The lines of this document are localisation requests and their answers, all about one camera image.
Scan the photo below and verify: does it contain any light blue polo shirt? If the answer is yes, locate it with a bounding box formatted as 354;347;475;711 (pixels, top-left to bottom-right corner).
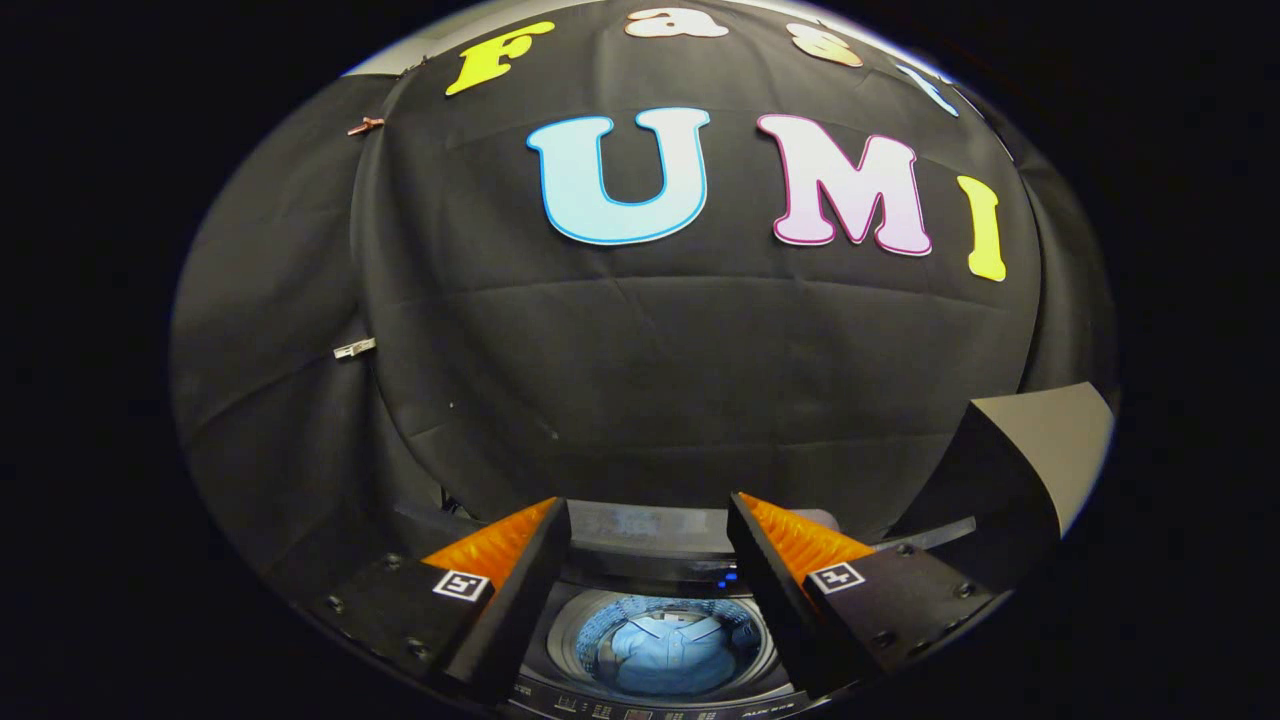
610;612;748;697

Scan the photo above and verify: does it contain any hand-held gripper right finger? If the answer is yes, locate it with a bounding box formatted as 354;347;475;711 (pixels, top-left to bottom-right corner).
727;492;1001;699

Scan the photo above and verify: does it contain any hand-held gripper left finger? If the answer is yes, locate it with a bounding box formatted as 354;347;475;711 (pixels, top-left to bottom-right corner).
300;497;573;705

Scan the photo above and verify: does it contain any grey washing machine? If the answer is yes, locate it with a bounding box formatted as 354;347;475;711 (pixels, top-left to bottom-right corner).
440;500;981;720

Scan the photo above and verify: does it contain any black backdrop cloth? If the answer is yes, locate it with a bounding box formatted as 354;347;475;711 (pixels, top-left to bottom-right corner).
170;0;1119;591

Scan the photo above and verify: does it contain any grey cabinet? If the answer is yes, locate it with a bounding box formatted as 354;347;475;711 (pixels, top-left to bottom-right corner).
888;382;1115;543

